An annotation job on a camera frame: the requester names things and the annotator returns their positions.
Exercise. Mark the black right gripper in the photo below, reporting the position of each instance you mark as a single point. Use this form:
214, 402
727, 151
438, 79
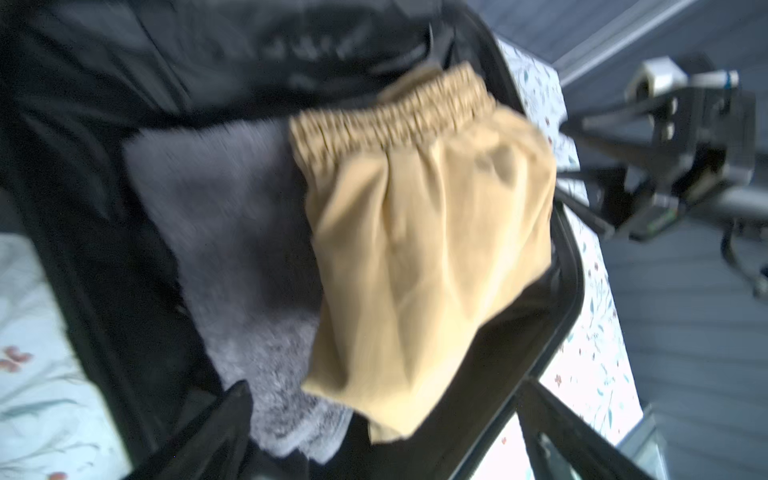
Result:
687, 153

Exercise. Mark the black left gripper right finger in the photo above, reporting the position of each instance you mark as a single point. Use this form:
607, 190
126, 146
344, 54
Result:
562, 446

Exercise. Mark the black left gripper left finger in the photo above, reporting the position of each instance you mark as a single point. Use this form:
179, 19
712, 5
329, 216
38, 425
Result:
211, 446

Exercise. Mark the tan shorts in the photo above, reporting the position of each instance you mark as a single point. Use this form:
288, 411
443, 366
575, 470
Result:
430, 214

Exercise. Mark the grey towel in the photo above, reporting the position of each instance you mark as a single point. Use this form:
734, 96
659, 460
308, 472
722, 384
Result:
228, 201

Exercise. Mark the white hard-shell suitcase black lining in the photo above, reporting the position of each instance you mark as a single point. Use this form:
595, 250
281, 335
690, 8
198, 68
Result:
388, 36

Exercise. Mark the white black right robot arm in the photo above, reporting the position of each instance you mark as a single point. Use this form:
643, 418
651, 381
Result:
689, 153

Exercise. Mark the floral table mat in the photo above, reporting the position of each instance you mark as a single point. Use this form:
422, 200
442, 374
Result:
36, 360

